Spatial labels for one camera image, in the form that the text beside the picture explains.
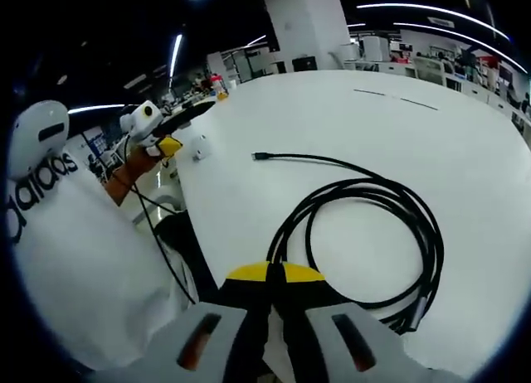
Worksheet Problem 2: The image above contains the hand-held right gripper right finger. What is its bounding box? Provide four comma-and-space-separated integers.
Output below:
270, 262, 457, 383

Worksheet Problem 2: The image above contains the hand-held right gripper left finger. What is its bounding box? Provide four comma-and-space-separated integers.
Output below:
147, 260, 273, 383

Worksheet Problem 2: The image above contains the white charger adapter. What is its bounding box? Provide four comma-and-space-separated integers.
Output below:
191, 135, 213, 162

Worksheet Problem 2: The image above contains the black Type-C cable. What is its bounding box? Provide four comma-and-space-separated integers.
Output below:
251, 150, 446, 335

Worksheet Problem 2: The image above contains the white desk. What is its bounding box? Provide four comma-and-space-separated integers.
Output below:
168, 69, 530, 383

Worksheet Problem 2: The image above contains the person's left hand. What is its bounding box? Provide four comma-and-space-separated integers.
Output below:
125, 144, 163, 176

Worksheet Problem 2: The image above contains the bottle with red cap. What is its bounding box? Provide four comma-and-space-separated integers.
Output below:
210, 73, 230, 101

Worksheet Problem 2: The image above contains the long ceiling light strip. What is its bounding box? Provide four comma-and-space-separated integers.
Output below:
168, 33, 184, 89
355, 2, 512, 41

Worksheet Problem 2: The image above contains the white chest-worn device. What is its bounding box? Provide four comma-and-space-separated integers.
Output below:
7, 99, 71, 182

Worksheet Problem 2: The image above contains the black box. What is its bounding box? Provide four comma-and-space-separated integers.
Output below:
291, 56, 319, 73

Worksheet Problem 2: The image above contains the person's printed t-shirt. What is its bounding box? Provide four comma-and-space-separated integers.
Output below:
0, 149, 236, 370

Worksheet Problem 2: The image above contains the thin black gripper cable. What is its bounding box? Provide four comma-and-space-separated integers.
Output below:
123, 140, 197, 306

